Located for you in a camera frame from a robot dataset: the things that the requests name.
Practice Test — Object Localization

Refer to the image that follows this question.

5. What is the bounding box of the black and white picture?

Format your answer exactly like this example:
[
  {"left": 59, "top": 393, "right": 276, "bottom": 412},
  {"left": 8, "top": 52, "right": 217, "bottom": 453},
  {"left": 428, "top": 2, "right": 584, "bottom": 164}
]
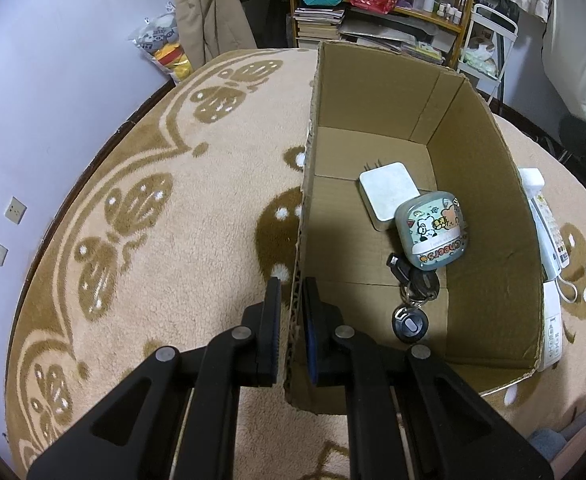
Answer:
[{"left": 478, "top": 0, "right": 521, "bottom": 21}]

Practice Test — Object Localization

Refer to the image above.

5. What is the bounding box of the black key bunch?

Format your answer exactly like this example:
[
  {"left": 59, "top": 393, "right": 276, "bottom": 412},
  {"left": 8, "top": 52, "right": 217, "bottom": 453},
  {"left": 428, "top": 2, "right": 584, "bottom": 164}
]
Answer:
[{"left": 387, "top": 254, "right": 440, "bottom": 344}]

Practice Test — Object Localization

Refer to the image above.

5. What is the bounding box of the green tissue pack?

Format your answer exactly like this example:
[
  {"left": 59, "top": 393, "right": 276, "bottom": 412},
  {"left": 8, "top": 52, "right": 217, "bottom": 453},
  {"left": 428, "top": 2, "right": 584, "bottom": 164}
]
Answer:
[{"left": 460, "top": 52, "right": 498, "bottom": 79}]

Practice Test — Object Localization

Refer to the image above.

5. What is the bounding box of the wooden shelf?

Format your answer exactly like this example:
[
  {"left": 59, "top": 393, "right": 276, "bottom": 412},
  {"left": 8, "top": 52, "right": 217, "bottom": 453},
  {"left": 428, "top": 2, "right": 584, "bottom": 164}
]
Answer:
[{"left": 285, "top": 0, "right": 481, "bottom": 68}]

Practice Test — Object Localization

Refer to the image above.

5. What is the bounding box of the grey blue cloth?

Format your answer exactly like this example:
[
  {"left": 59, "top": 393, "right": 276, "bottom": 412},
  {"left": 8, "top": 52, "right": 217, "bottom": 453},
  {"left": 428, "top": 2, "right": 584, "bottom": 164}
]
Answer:
[{"left": 527, "top": 427, "right": 567, "bottom": 462}]

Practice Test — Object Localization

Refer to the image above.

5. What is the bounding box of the cartoon print square case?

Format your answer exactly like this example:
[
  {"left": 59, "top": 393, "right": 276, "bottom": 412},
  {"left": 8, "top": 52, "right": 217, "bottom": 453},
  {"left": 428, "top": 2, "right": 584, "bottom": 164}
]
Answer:
[{"left": 394, "top": 191, "right": 471, "bottom": 267}]

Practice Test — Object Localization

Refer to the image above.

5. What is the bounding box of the small white box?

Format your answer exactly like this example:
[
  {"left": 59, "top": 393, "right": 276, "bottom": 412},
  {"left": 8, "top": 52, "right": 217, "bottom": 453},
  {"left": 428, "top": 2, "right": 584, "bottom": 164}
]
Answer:
[{"left": 539, "top": 317, "right": 564, "bottom": 372}]

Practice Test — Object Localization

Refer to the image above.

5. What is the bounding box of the white metal cart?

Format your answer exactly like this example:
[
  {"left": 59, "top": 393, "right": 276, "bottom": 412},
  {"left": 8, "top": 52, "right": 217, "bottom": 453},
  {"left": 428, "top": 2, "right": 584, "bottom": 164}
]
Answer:
[{"left": 455, "top": 2, "right": 520, "bottom": 97}]

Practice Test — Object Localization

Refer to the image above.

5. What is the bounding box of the white square charger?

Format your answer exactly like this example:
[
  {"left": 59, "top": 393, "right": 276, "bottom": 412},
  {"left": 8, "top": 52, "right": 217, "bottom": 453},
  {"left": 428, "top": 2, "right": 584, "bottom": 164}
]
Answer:
[{"left": 359, "top": 160, "right": 420, "bottom": 231}]

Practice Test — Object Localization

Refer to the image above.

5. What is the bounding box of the plastic bag of plush toys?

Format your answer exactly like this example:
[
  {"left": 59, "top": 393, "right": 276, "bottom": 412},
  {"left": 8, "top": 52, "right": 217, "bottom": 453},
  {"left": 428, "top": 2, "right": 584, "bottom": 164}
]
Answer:
[{"left": 127, "top": 2, "right": 196, "bottom": 83}]

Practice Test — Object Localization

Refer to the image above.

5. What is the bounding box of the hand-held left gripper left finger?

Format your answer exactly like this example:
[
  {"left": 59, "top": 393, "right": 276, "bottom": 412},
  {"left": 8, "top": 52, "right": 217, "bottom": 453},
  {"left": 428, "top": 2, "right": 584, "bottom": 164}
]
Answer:
[{"left": 26, "top": 276, "right": 283, "bottom": 480}]

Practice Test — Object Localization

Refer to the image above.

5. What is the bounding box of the light blue device with lanyard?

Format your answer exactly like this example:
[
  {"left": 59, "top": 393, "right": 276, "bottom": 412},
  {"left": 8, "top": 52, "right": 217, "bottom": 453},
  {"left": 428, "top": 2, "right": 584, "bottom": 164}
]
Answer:
[{"left": 543, "top": 260, "right": 586, "bottom": 307}]

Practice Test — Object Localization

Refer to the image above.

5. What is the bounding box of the stack of books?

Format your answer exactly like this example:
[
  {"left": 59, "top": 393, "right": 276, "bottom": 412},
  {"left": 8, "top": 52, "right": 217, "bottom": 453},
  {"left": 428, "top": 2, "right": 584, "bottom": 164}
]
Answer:
[{"left": 293, "top": 6, "right": 346, "bottom": 51}]

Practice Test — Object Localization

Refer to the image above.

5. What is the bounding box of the pile of magazines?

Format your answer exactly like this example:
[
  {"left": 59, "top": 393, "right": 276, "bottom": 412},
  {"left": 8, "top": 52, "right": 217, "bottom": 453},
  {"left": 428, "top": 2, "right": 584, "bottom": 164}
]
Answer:
[{"left": 338, "top": 12, "right": 446, "bottom": 66}]

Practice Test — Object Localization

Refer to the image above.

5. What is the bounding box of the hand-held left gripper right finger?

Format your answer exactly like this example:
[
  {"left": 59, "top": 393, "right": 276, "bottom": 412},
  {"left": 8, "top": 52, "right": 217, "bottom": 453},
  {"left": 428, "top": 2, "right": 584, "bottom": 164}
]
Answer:
[{"left": 303, "top": 276, "right": 556, "bottom": 480}]

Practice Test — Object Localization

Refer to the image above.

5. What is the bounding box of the beige hanging coat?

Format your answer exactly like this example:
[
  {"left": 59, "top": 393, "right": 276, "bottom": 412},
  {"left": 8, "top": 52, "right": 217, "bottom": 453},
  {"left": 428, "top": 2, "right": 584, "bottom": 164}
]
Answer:
[{"left": 168, "top": 0, "right": 256, "bottom": 68}]

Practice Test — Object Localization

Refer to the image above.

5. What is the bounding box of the black garment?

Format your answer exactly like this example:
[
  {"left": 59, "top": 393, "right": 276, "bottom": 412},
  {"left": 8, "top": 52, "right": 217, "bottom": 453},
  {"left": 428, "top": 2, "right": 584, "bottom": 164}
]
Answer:
[{"left": 223, "top": 0, "right": 294, "bottom": 51}]

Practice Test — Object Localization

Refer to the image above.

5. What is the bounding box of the cardboard box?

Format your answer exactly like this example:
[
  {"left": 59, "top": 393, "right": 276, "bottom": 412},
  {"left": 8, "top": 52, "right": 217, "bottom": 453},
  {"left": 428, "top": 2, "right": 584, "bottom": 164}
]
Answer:
[{"left": 283, "top": 40, "right": 546, "bottom": 413}]

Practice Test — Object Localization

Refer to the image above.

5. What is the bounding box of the white brown plush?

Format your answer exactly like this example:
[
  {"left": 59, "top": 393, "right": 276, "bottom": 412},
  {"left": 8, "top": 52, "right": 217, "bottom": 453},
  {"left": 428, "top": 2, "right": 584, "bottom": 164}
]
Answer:
[{"left": 468, "top": 35, "right": 498, "bottom": 57}]

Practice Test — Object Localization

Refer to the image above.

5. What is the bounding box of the white remote control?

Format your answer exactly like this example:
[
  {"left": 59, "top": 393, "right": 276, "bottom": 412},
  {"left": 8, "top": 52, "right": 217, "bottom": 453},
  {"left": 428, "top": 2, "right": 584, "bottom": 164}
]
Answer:
[{"left": 518, "top": 166, "right": 572, "bottom": 281}]

